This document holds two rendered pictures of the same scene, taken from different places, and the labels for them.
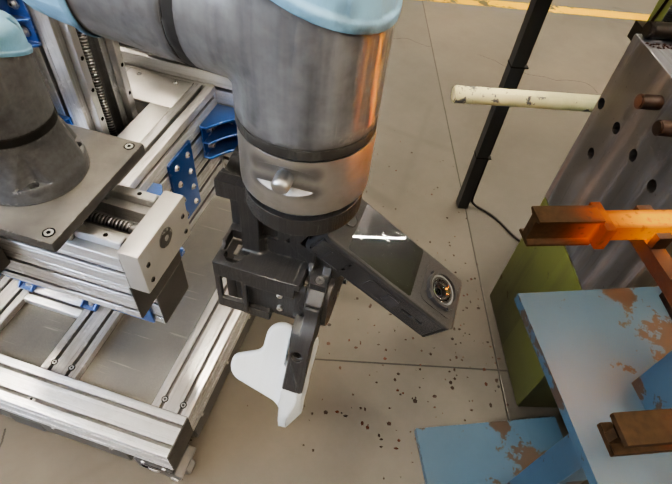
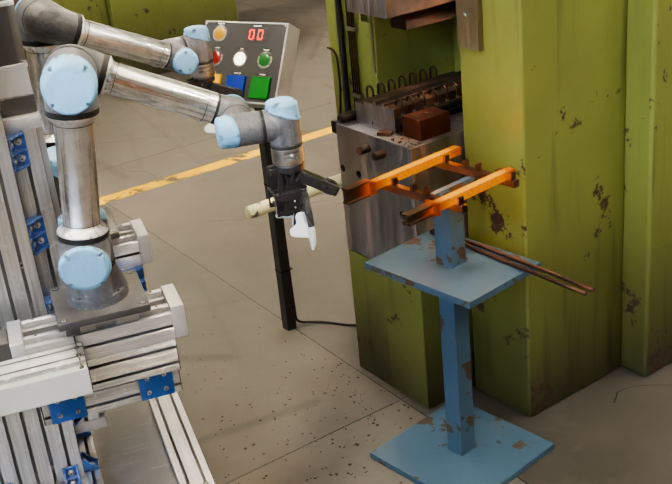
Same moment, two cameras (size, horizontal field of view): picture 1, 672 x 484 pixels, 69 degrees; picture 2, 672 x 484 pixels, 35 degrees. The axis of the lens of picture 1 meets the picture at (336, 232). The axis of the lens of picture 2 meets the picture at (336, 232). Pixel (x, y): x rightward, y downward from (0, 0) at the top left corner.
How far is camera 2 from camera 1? 2.23 m
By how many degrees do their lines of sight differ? 33
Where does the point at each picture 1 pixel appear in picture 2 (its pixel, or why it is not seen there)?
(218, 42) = (276, 130)
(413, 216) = (257, 354)
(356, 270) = (311, 180)
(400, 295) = (324, 182)
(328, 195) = (300, 156)
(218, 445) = not seen: outside the picture
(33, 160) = (116, 274)
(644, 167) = not seen: hidden behind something
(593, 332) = (409, 257)
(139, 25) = (257, 135)
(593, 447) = (433, 285)
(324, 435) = not seen: outside the picture
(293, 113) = (292, 137)
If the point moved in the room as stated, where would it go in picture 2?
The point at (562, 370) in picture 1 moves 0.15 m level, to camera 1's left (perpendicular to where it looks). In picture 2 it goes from (404, 273) to (359, 289)
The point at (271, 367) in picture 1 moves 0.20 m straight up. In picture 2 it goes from (302, 226) to (292, 146)
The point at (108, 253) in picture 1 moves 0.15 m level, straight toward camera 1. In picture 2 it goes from (163, 314) to (216, 320)
